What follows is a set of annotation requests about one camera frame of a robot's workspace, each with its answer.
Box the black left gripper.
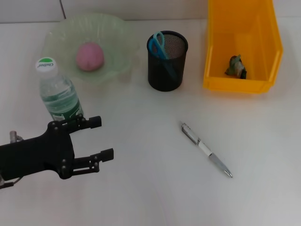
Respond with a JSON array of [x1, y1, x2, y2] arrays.
[[0, 115, 115, 181]]

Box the clear water bottle green label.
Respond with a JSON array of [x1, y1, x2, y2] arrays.
[[35, 56, 85, 122]]

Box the white silver ballpoint pen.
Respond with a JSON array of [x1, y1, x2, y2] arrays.
[[180, 121, 233, 178]]

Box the blue teal scissors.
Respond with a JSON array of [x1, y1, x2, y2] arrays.
[[148, 31, 178, 82]]

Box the green plastic wrapper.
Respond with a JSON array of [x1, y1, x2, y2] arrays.
[[224, 54, 248, 79]]

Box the pink peach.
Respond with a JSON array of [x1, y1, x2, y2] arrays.
[[75, 42, 104, 72]]

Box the black mesh pen holder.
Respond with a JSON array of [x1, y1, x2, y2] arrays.
[[147, 30, 189, 92]]

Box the translucent green fruit plate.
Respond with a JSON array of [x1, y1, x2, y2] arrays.
[[43, 13, 139, 84]]

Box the yellow plastic storage bin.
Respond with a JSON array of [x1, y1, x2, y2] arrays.
[[203, 0, 284, 95]]

